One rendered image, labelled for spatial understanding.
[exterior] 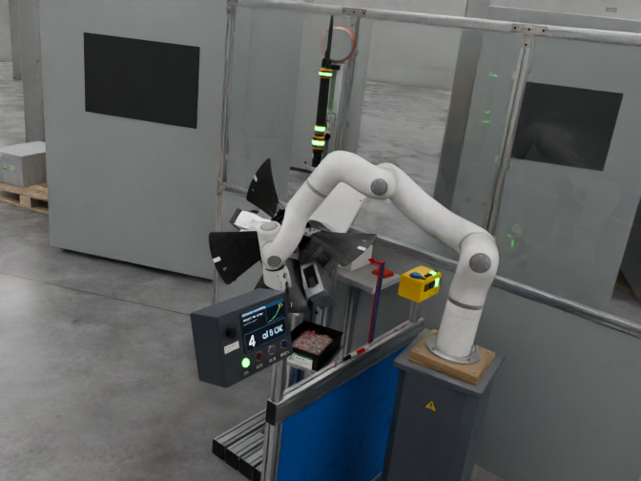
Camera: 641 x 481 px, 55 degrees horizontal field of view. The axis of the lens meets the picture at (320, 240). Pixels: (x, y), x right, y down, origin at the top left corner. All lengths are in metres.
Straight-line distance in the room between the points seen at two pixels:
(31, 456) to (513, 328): 2.23
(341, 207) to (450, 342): 0.86
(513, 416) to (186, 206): 2.75
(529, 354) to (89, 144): 3.46
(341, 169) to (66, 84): 3.26
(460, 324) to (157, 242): 3.16
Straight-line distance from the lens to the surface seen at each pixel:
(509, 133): 2.68
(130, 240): 4.95
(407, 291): 2.45
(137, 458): 3.12
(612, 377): 2.79
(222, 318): 1.58
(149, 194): 4.75
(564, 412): 2.92
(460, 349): 2.13
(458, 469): 2.27
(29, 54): 8.25
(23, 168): 6.61
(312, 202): 2.04
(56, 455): 3.19
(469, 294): 2.05
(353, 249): 2.27
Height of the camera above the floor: 1.97
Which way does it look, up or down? 20 degrees down
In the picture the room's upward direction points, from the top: 6 degrees clockwise
